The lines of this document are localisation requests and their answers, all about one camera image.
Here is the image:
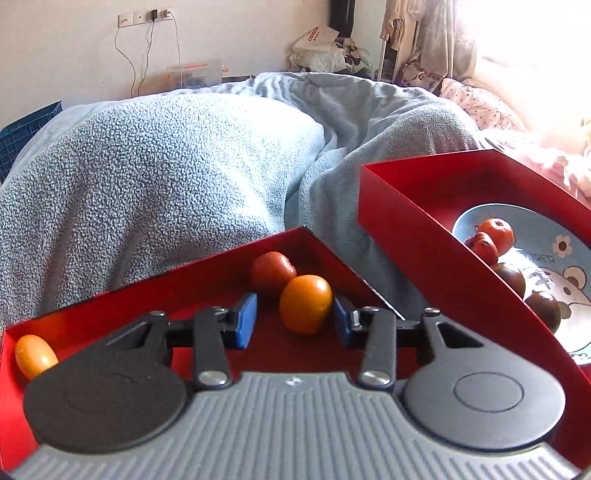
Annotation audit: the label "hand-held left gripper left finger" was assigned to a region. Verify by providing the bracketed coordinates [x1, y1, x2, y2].
[99, 292, 259, 388]

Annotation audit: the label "pile of clothes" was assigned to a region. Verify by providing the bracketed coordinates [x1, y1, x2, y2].
[288, 37, 373, 75]

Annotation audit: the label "deep red box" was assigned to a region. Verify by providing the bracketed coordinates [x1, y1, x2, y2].
[358, 148, 591, 462]

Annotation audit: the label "small red tomato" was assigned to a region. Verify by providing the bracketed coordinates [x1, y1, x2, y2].
[465, 232, 499, 267]

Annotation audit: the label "white wall outlet strip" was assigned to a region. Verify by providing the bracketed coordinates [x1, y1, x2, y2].
[117, 8, 174, 27]

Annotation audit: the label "blue floral plate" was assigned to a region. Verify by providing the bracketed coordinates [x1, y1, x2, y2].
[451, 203, 591, 367]

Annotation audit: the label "light blue duvet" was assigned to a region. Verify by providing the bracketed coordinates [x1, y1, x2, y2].
[0, 71, 482, 319]

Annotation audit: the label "dark brown tomato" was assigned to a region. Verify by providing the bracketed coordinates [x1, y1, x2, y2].
[490, 262, 527, 299]
[525, 291, 562, 334]

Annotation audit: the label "white paper bag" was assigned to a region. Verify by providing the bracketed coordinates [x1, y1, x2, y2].
[294, 26, 341, 52]

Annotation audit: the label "black hanging garment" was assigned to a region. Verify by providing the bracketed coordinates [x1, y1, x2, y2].
[330, 0, 354, 38]

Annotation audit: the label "yellow-orange citrus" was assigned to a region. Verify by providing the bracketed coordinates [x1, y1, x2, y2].
[15, 335, 59, 380]

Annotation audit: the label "blue plastic crate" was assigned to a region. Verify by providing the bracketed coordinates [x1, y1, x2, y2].
[0, 100, 64, 184]

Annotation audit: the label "thin dark charger cable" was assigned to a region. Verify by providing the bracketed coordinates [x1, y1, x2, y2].
[114, 19, 156, 98]

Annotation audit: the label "clear plastic storage box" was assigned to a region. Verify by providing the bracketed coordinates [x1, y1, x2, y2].
[166, 59, 228, 90]

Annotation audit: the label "white clothes rack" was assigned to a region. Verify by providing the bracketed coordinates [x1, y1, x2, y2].
[375, 17, 394, 82]

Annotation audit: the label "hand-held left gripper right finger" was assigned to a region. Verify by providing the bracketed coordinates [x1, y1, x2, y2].
[333, 295, 486, 388]

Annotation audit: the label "shallow red tray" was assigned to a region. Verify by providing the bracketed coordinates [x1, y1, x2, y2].
[0, 226, 408, 472]

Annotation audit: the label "light blue fleece blanket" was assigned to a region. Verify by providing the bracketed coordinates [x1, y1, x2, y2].
[0, 92, 325, 334]

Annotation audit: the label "beige hanging clothes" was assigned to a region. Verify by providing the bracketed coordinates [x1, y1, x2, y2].
[380, 0, 424, 52]

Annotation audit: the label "deep orange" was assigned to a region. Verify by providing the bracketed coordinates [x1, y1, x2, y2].
[249, 251, 297, 296]

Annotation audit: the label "thin grey cable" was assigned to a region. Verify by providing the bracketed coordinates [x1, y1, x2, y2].
[170, 13, 186, 89]

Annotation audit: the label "patterned curtain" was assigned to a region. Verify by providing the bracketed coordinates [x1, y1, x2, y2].
[399, 0, 479, 96]

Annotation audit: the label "pink floral bedding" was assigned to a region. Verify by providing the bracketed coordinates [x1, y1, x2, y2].
[438, 78, 591, 206]

